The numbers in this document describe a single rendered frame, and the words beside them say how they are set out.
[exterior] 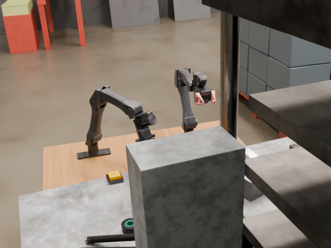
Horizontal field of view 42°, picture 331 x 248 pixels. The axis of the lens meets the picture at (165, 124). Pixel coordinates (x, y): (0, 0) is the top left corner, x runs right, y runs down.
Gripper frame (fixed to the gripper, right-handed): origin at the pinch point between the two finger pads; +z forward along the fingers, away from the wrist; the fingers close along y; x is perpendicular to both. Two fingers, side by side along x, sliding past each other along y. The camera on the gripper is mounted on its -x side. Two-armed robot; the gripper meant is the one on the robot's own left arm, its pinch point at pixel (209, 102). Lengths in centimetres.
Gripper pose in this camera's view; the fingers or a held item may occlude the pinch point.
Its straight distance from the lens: 220.1
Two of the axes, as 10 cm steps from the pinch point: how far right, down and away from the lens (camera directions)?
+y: 9.7, -1.5, 2.0
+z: 2.5, 4.2, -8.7
